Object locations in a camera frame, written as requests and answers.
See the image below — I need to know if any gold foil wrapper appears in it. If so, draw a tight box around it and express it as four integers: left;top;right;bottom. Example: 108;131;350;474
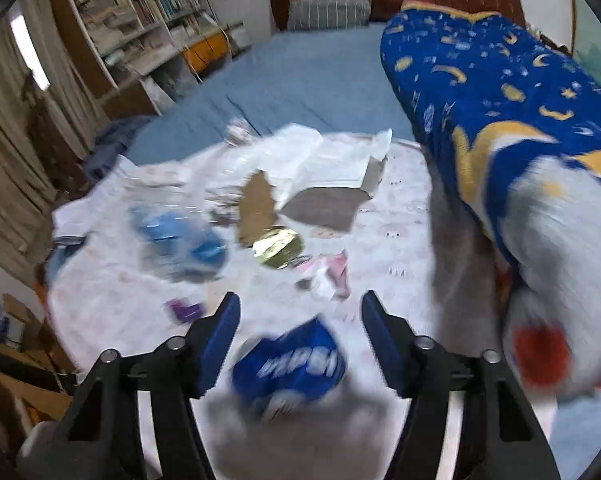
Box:
252;226;304;269

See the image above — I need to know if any grey cardboard sheet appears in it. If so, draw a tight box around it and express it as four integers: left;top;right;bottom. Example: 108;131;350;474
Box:
280;156;385;232

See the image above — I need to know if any striped grey pillow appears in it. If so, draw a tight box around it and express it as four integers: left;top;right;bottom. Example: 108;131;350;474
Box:
287;0;372;30

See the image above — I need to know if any beige curtain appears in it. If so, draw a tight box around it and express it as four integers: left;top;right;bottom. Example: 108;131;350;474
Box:
0;0;107;284

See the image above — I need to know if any white patterned sheet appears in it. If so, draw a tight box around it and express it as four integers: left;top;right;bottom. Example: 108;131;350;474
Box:
44;127;557;480

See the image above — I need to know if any blue bed sheet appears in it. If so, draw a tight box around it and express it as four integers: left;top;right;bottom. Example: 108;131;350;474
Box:
127;23;498;356

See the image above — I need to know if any pink paper wrapper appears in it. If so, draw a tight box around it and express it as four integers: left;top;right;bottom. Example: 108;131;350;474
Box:
295;250;351;300

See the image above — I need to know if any white paper ball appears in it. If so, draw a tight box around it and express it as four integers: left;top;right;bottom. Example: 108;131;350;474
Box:
226;118;257;148

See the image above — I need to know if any blue pepsi can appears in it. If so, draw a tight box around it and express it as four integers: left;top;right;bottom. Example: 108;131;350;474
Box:
231;315;347;419

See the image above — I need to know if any blue star patterned quilt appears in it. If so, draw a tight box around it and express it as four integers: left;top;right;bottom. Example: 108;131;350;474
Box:
380;0;601;394

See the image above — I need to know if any blue plastic bag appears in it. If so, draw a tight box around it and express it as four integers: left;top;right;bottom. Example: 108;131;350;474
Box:
129;204;228;282

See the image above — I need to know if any wooden chair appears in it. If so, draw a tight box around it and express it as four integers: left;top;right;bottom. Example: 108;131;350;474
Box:
22;70;88;196

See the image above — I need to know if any wooden bookshelf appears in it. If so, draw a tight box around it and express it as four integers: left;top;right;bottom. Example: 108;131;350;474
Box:
50;0;232;119

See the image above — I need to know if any brown cardboard piece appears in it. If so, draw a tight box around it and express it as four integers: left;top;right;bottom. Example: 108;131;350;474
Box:
238;170;276;247

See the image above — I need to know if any white torn paper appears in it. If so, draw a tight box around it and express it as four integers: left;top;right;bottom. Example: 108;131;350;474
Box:
250;124;393;207

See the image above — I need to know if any purple small wrapper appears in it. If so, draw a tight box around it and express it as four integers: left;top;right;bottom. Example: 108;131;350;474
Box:
166;298;205;324

